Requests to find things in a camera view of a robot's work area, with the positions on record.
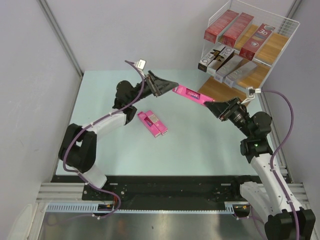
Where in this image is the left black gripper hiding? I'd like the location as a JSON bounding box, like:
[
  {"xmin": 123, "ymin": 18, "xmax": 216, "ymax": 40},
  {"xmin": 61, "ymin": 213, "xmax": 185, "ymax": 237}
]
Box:
[{"xmin": 128, "ymin": 70, "xmax": 177, "ymax": 105}]

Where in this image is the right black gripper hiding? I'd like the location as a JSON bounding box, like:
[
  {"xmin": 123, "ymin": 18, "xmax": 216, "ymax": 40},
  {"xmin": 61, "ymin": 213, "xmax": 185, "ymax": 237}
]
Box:
[{"xmin": 204, "ymin": 96, "xmax": 253, "ymax": 138}]

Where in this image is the pink toothpaste box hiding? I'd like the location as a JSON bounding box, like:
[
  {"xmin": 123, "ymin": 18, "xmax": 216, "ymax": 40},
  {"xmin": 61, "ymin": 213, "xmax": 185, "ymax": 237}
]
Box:
[
  {"xmin": 172, "ymin": 85, "xmax": 215, "ymax": 106},
  {"xmin": 137, "ymin": 111, "xmax": 161, "ymax": 138},
  {"xmin": 145, "ymin": 110, "xmax": 168, "ymax": 136}
]

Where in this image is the plain silver toothpaste box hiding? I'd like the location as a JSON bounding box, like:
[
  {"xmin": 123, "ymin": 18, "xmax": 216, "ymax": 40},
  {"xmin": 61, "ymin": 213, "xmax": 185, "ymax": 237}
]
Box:
[{"xmin": 214, "ymin": 55, "xmax": 243, "ymax": 83}]

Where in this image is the silver O toothpaste box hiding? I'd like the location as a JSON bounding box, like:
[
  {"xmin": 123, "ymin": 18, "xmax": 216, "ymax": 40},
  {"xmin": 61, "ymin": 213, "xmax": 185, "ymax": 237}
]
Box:
[{"xmin": 206, "ymin": 46, "xmax": 235, "ymax": 76}]

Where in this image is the silver WR toothpaste box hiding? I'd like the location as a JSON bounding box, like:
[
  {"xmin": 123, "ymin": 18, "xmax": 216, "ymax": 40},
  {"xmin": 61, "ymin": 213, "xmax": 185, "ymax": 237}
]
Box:
[{"xmin": 197, "ymin": 43, "xmax": 225, "ymax": 73}]

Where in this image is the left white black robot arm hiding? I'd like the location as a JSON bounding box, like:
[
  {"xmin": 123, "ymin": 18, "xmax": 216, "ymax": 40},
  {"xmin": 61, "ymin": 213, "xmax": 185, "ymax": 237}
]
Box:
[{"xmin": 58, "ymin": 70, "xmax": 179, "ymax": 200}]

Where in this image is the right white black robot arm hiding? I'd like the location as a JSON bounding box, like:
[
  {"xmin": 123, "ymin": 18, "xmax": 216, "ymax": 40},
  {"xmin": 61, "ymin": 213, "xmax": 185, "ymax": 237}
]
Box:
[{"xmin": 204, "ymin": 97, "xmax": 316, "ymax": 240}]

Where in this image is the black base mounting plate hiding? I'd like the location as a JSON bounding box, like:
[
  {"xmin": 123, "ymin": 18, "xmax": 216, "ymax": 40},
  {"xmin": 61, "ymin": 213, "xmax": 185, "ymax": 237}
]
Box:
[{"xmin": 51, "ymin": 175, "xmax": 268, "ymax": 211}]

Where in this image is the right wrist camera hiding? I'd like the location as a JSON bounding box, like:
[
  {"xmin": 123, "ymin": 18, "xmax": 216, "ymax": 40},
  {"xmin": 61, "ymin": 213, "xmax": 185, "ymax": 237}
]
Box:
[{"xmin": 241, "ymin": 86, "xmax": 262, "ymax": 105}]

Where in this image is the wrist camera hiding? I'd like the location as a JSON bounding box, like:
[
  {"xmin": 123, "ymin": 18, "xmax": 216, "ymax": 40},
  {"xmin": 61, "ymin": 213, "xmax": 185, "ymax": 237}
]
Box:
[
  {"xmin": 135, "ymin": 59, "xmax": 147, "ymax": 71},
  {"xmin": 241, "ymin": 86, "xmax": 262, "ymax": 105}
]

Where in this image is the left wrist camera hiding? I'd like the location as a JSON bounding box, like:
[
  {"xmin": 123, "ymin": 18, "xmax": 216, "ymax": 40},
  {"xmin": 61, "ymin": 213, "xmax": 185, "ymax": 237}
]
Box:
[{"xmin": 135, "ymin": 59, "xmax": 147, "ymax": 71}]

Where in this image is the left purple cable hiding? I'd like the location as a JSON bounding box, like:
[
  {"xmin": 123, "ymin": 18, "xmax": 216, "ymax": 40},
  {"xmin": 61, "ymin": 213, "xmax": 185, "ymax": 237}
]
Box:
[{"xmin": 61, "ymin": 59, "xmax": 147, "ymax": 221}]

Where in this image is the purple cable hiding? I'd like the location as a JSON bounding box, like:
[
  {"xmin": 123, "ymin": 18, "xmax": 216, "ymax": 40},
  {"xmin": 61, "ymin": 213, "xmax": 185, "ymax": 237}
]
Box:
[
  {"xmin": 61, "ymin": 59, "xmax": 147, "ymax": 221},
  {"xmin": 249, "ymin": 89, "xmax": 301, "ymax": 240}
]

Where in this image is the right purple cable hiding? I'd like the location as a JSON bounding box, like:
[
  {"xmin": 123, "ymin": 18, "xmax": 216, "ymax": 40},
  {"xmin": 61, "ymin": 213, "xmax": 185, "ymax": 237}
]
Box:
[{"xmin": 249, "ymin": 89, "xmax": 301, "ymax": 240}]

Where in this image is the white wire wooden shelf rack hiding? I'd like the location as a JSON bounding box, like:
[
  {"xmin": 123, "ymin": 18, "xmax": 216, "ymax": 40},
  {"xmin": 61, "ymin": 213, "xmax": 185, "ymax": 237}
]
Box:
[{"xmin": 197, "ymin": 0, "xmax": 300, "ymax": 102}]

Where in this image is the aluminium rail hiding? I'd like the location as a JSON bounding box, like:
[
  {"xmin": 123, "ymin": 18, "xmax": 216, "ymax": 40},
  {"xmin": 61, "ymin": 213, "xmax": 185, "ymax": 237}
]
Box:
[{"xmin": 36, "ymin": 183, "xmax": 85, "ymax": 203}]

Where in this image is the slotted cable duct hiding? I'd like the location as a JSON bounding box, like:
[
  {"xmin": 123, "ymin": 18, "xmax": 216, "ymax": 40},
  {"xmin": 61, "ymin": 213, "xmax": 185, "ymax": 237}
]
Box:
[{"xmin": 45, "ymin": 202, "xmax": 118, "ymax": 213}]

